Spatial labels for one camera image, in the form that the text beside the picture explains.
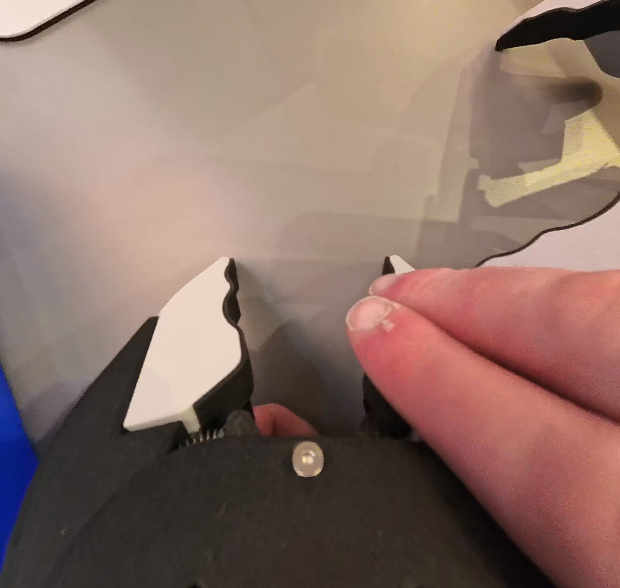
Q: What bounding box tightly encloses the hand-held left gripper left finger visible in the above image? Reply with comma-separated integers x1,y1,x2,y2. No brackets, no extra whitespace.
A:
122,257,254,432

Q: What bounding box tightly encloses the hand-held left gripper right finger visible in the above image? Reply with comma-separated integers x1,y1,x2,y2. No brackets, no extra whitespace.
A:
361,255,417,439

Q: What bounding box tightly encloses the blue plastic bin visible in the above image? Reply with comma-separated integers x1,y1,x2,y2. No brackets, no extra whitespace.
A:
0,358,39,506

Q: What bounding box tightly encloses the person's left hand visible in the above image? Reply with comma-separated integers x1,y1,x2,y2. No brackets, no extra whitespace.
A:
253,403,319,439

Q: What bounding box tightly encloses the person's right hand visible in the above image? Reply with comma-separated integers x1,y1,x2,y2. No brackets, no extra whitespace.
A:
345,266,620,588

